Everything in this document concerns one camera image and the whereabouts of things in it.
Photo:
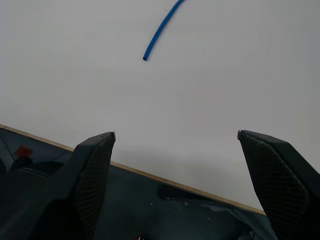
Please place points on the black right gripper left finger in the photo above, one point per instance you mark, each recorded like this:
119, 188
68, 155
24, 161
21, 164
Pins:
90, 180

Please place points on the red block under table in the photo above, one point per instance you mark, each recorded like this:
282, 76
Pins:
24, 151

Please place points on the dark rounded robot leg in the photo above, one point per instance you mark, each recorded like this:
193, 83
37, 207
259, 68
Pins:
25, 195

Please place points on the blue plastic tube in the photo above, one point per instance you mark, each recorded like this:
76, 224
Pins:
160, 27

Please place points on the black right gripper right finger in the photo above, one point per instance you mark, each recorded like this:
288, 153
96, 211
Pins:
280, 185

